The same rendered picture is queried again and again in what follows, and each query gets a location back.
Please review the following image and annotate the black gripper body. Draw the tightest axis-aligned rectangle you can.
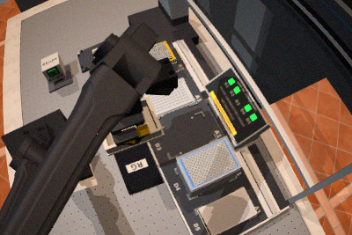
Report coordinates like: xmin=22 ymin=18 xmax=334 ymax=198
xmin=110 ymin=112 xmax=145 ymax=145

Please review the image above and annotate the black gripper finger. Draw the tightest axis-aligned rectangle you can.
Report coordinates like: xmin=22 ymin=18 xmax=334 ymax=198
xmin=116 ymin=124 xmax=150 ymax=146

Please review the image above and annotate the black rectangular pad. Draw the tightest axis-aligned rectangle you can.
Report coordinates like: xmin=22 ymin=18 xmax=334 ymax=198
xmin=114 ymin=143 xmax=164 ymax=195

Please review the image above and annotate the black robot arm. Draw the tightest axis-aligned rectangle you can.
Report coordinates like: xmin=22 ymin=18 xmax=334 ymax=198
xmin=0 ymin=22 xmax=178 ymax=235

